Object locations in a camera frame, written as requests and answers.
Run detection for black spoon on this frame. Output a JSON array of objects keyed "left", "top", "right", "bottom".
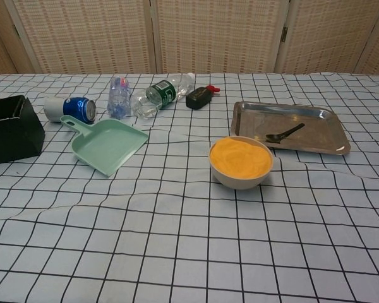
[{"left": 265, "top": 122, "right": 306, "bottom": 143}]

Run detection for orange powder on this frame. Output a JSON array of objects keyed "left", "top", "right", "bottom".
[{"left": 210, "top": 136, "right": 272, "bottom": 179}]

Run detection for white bowl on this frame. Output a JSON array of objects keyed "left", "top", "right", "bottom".
[{"left": 208, "top": 136, "right": 275, "bottom": 191}]

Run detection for black red-capped sauce bottle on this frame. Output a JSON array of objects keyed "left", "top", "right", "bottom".
[{"left": 185, "top": 84, "right": 221, "bottom": 110}]

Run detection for clear green-label water bottle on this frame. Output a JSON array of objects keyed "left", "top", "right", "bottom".
[{"left": 129, "top": 72, "right": 196, "bottom": 120}]

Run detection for green plastic dustpan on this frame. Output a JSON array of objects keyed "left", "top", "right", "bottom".
[{"left": 59, "top": 114, "right": 150, "bottom": 178}]

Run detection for checkered light blue tablecloth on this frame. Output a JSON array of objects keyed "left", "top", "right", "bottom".
[{"left": 0, "top": 73, "right": 379, "bottom": 303}]

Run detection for small clear pink-label bottle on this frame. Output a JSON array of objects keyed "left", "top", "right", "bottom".
[{"left": 107, "top": 76, "right": 132, "bottom": 120}]

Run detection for woven beige folding screen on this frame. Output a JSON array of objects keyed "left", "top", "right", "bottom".
[{"left": 0, "top": 0, "right": 379, "bottom": 82}]

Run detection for blue and white soda can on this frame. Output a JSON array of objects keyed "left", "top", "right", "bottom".
[{"left": 44, "top": 97, "right": 97, "bottom": 124}]

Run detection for stainless steel tray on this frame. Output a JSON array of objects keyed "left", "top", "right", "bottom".
[{"left": 229, "top": 100, "right": 351, "bottom": 156}]

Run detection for black square box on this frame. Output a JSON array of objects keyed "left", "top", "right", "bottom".
[{"left": 0, "top": 95, "right": 46, "bottom": 166}]

